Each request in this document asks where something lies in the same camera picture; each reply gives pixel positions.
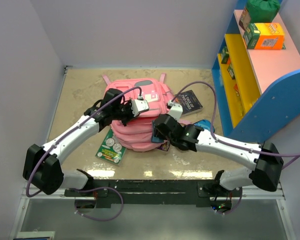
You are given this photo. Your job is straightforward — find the blue yellow pink shelf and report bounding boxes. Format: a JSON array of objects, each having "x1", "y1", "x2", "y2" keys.
[{"x1": 212, "y1": 0, "x2": 300, "y2": 143}]

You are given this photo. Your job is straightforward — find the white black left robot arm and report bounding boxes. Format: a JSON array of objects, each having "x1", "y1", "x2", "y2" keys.
[{"x1": 22, "y1": 87, "x2": 149, "y2": 198}]

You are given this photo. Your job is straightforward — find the purple paperback book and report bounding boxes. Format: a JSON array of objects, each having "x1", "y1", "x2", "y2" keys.
[{"x1": 157, "y1": 141, "x2": 171, "y2": 152}]

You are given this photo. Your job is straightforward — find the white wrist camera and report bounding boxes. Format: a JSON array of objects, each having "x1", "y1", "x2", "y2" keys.
[
  {"x1": 167, "y1": 100, "x2": 183, "y2": 121},
  {"x1": 131, "y1": 99, "x2": 150, "y2": 117}
]

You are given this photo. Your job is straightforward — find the brown card box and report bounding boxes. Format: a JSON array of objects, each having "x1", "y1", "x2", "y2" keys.
[{"x1": 239, "y1": 6, "x2": 251, "y2": 30}]

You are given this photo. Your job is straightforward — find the small green box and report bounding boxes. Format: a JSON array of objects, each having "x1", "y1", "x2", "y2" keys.
[
  {"x1": 227, "y1": 63, "x2": 236, "y2": 80},
  {"x1": 220, "y1": 45, "x2": 231, "y2": 65}
]

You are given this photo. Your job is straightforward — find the green paperback book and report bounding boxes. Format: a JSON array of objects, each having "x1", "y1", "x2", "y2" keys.
[{"x1": 95, "y1": 128, "x2": 126, "y2": 166}]

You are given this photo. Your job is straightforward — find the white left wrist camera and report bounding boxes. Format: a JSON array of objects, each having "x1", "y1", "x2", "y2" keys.
[{"x1": 131, "y1": 99, "x2": 150, "y2": 117}]

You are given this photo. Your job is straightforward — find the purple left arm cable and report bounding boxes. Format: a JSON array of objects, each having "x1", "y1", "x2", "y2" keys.
[{"x1": 26, "y1": 86, "x2": 143, "y2": 198}]

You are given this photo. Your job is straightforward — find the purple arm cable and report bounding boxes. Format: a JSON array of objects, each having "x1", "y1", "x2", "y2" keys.
[
  {"x1": 26, "y1": 86, "x2": 143, "y2": 198},
  {"x1": 171, "y1": 81, "x2": 300, "y2": 171}
]

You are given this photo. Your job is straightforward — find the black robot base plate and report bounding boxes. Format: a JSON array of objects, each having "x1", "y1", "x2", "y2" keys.
[{"x1": 64, "y1": 179, "x2": 242, "y2": 210}]

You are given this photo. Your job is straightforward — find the small green box upper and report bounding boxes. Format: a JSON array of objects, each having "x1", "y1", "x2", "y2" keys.
[{"x1": 220, "y1": 45, "x2": 231, "y2": 65}]

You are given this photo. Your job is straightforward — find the pink student backpack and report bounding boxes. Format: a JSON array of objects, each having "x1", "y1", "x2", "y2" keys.
[{"x1": 102, "y1": 73, "x2": 174, "y2": 152}]

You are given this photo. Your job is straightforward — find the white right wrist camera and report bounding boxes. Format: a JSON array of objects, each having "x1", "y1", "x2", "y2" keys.
[{"x1": 167, "y1": 100, "x2": 183, "y2": 121}]

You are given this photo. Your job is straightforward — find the dark novel book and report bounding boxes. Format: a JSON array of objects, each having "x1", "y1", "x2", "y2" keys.
[{"x1": 175, "y1": 90, "x2": 203, "y2": 116}]

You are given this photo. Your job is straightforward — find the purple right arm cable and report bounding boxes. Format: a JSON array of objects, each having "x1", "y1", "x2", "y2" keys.
[{"x1": 171, "y1": 81, "x2": 300, "y2": 171}]

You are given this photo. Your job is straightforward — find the blue pencil case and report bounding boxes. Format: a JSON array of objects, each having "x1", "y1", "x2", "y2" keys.
[{"x1": 194, "y1": 119, "x2": 215, "y2": 133}]

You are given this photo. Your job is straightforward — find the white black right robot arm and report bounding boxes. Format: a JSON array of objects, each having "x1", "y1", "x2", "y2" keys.
[{"x1": 153, "y1": 114, "x2": 284, "y2": 197}]

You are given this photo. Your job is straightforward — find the orange packet on shelf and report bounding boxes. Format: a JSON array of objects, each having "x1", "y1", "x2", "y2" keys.
[{"x1": 233, "y1": 83, "x2": 244, "y2": 111}]

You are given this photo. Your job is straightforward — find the small green box lower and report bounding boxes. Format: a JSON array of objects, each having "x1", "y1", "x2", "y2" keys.
[{"x1": 227, "y1": 63, "x2": 236, "y2": 80}]

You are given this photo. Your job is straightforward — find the orange green crayon box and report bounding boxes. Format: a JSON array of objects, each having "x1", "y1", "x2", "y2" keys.
[{"x1": 243, "y1": 22, "x2": 285, "y2": 50}]

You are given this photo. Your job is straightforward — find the blue wallet notebook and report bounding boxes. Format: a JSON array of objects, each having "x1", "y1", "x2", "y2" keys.
[{"x1": 151, "y1": 121, "x2": 164, "y2": 144}]

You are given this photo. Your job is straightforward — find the green cloth bag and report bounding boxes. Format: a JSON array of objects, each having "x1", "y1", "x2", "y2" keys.
[{"x1": 246, "y1": 0, "x2": 281, "y2": 23}]

